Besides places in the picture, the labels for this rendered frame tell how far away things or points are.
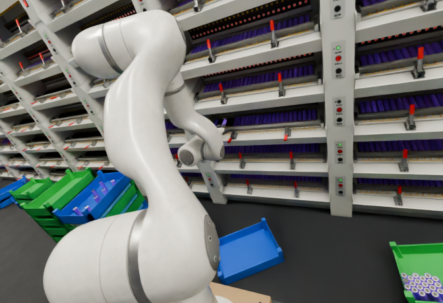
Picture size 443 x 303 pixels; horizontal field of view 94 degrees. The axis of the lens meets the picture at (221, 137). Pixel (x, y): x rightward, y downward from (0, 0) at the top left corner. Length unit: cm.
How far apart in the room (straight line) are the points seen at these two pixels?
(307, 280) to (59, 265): 93
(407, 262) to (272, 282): 53
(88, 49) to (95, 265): 36
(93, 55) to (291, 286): 105
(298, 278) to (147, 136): 93
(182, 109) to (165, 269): 49
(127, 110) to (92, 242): 18
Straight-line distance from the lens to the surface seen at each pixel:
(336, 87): 89
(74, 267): 34
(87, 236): 35
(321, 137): 99
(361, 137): 100
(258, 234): 123
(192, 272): 29
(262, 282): 111
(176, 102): 66
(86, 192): 136
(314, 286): 110
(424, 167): 116
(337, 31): 85
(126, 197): 127
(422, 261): 119
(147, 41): 42
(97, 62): 49
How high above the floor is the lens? 99
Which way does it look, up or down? 27 degrees down
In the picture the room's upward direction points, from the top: 17 degrees counter-clockwise
